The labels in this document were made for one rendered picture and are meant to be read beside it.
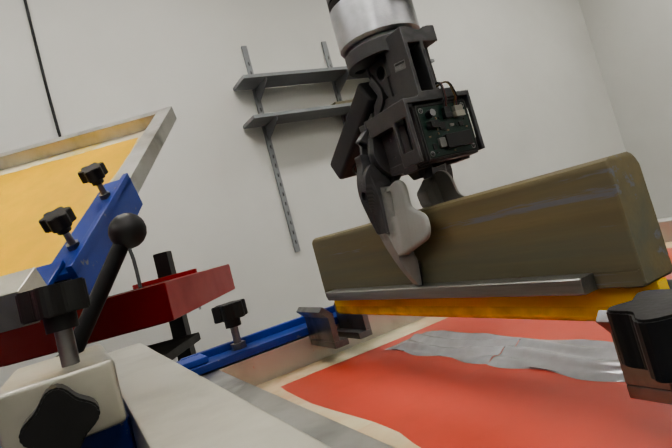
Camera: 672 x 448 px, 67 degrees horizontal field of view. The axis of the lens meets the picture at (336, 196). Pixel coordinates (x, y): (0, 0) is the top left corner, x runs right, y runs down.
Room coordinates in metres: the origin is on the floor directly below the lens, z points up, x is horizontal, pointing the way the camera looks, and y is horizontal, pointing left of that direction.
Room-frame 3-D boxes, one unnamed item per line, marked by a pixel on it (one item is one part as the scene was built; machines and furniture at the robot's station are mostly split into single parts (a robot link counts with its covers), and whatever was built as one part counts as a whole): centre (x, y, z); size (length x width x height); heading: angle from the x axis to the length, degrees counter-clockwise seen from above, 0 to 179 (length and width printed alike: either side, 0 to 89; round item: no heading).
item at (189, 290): (1.48, 0.66, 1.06); 0.61 x 0.46 x 0.12; 179
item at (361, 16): (0.45, -0.08, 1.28); 0.08 x 0.08 x 0.05
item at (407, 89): (0.45, -0.08, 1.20); 0.09 x 0.08 x 0.12; 29
